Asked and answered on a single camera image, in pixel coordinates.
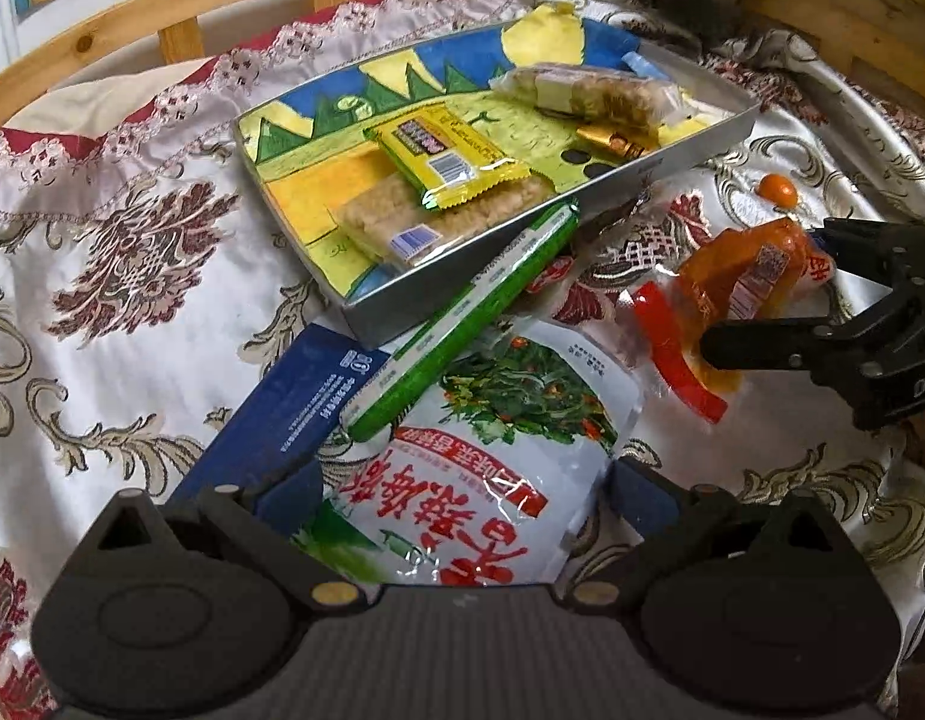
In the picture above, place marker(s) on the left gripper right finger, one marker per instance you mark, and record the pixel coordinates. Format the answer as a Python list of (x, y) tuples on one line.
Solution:
[(673, 522)]

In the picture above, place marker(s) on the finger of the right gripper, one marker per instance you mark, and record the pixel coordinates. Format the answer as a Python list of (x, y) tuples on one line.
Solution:
[(809, 345), (867, 236)]

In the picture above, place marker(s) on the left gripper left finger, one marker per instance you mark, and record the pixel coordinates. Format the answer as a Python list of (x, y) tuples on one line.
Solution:
[(256, 526)]

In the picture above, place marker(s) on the orange red snack packet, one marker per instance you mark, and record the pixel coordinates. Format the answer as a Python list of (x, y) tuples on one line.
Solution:
[(755, 274)]

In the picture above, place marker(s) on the small orange ball candy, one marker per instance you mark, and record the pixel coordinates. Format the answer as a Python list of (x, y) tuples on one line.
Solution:
[(779, 191)]

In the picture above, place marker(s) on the blue white long packet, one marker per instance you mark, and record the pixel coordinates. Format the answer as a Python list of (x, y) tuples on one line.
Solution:
[(287, 416)]

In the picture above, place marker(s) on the white red snack pouch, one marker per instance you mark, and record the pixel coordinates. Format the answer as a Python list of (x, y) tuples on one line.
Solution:
[(489, 477)]

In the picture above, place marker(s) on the gold foil snack packet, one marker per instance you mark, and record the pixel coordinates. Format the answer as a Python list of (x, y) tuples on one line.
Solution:
[(626, 146)]

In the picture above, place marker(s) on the green stick packet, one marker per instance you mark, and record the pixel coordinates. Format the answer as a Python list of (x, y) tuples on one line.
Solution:
[(405, 376)]

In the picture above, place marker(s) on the peanut brittle clear packet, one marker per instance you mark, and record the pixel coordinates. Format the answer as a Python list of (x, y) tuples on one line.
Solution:
[(595, 94)]

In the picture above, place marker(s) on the rice cracker clear packet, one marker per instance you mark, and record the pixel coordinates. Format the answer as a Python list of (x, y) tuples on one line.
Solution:
[(389, 223)]

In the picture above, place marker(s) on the yellow snack bar packet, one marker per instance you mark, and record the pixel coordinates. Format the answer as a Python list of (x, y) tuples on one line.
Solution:
[(444, 158)]

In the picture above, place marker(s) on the floral satin bed cover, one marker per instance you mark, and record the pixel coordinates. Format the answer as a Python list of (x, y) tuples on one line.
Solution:
[(145, 289)]

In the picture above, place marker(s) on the grey tray with drawing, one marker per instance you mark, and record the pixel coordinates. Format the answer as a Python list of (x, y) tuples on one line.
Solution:
[(307, 152)]

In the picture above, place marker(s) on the cream pillow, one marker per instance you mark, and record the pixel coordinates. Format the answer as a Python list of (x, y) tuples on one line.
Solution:
[(90, 109)]

